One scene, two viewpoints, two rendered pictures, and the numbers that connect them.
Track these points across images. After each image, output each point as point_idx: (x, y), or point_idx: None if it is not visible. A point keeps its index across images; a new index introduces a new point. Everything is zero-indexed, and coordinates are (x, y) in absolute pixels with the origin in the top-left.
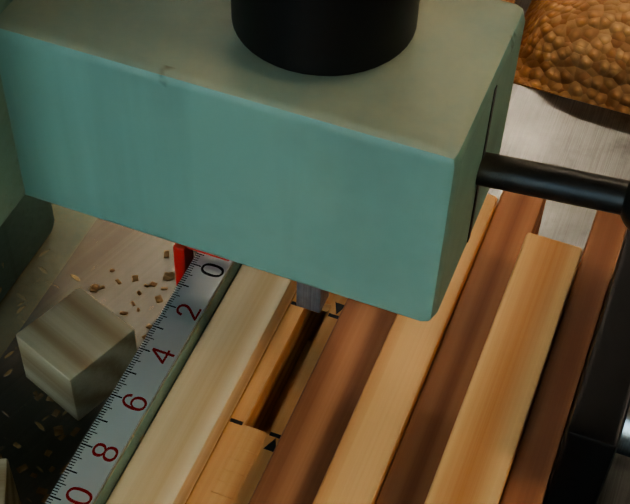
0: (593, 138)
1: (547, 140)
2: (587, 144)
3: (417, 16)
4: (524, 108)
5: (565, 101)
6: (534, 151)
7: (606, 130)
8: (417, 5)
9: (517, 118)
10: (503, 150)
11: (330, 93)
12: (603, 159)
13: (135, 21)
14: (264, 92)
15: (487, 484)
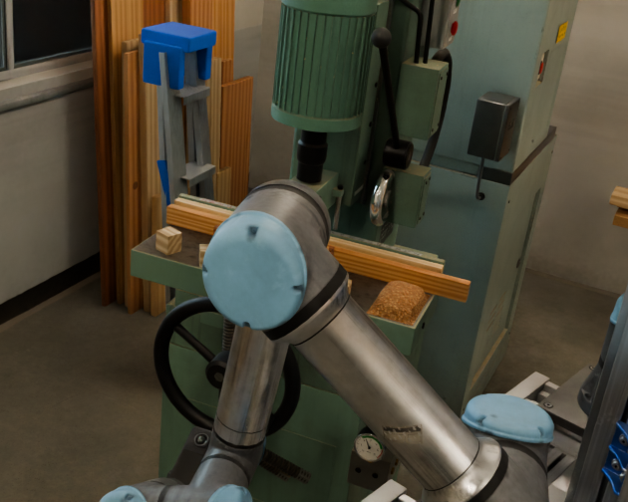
0: (369, 291)
1: (367, 286)
2: (367, 290)
3: (306, 180)
4: (377, 285)
5: (381, 290)
6: (363, 284)
7: (372, 293)
8: (305, 177)
9: (374, 284)
10: (363, 281)
11: (295, 179)
12: (362, 291)
13: None
14: (295, 176)
15: None
